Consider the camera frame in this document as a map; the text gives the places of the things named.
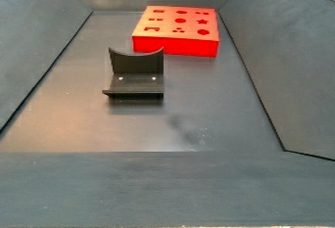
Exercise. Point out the red shape-sorting board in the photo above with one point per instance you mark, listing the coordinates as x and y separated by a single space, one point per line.
181 30

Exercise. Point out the dark grey curved holder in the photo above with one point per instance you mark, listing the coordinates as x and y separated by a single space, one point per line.
137 74

